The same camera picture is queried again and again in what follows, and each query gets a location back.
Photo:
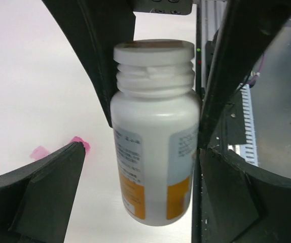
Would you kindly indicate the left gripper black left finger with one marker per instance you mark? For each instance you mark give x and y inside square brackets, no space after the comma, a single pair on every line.
[36,200]

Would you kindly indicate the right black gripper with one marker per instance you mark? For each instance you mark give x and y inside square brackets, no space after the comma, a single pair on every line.
[173,7]

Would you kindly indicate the white pill bottle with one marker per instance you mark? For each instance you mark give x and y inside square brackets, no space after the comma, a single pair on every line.
[155,118]

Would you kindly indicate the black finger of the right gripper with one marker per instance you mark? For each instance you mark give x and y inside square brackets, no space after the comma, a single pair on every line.
[247,29]
[93,29]

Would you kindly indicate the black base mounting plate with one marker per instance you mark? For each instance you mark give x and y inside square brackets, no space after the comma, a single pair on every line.
[229,130]

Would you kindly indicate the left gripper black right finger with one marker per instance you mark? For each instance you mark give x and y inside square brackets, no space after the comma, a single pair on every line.
[248,204]

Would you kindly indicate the white slotted cable duct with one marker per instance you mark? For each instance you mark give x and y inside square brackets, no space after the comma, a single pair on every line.
[248,150]

